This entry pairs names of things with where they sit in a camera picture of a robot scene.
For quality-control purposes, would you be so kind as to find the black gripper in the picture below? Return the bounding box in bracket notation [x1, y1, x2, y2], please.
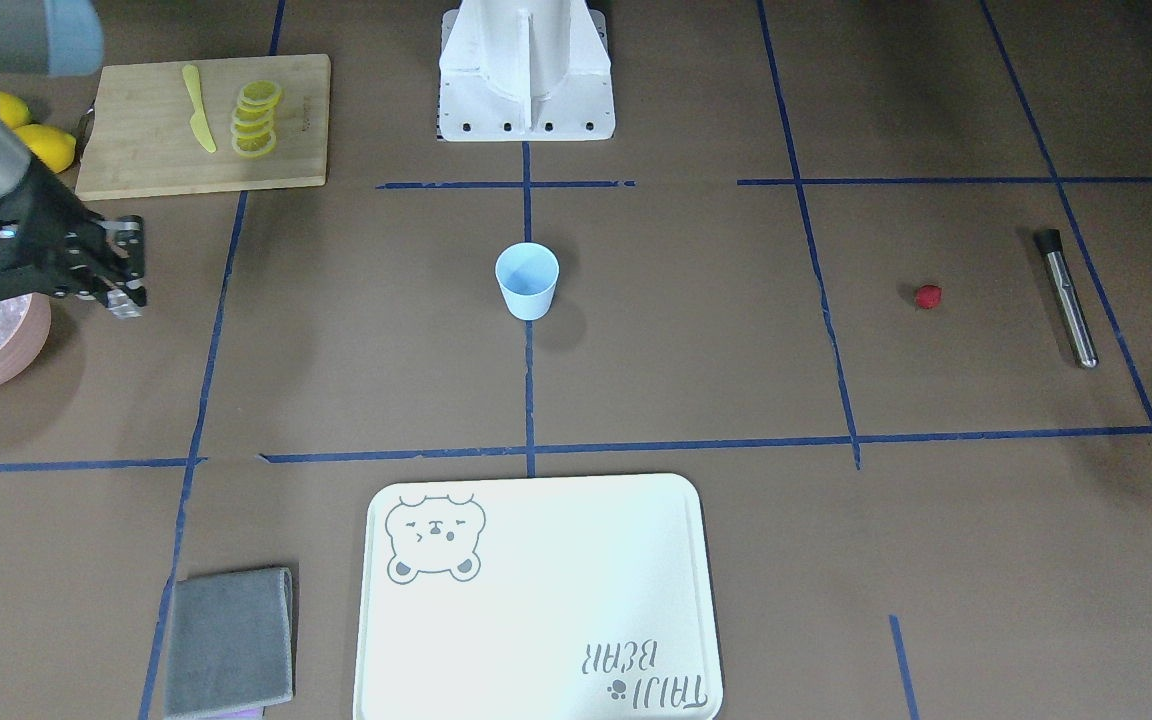
[0, 170, 147, 319]

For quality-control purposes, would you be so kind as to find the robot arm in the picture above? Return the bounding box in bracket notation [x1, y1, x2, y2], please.
[0, 1, 147, 318]

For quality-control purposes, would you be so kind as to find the light blue plastic cup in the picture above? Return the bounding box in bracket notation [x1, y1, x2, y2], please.
[494, 242, 561, 323]

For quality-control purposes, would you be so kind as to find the whole yellow lemon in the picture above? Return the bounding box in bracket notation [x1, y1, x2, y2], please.
[0, 92, 33, 129]
[14, 124, 77, 174]

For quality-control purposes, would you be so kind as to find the yellow plastic knife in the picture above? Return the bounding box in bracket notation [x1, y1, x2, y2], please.
[180, 65, 218, 154]

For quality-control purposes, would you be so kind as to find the bamboo cutting board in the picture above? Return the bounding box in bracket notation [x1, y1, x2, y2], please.
[76, 54, 332, 200]

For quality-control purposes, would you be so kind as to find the lemon slice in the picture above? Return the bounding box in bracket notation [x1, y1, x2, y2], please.
[230, 118, 275, 138]
[230, 103, 278, 126]
[230, 129, 278, 159]
[237, 79, 283, 109]

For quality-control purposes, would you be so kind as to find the grey folded cloth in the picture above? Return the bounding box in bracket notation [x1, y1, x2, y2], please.
[162, 566, 294, 719]

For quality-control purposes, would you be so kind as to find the cream bear serving tray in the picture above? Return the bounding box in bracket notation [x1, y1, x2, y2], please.
[353, 473, 723, 719]

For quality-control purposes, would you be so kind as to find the red strawberry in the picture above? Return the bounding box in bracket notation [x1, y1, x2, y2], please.
[914, 285, 945, 310]

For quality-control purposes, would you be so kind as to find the steel muddler black tip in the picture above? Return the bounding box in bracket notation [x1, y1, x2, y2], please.
[1033, 228, 1100, 369]

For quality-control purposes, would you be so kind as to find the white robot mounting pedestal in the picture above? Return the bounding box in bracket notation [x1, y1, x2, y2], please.
[435, 1, 616, 143]

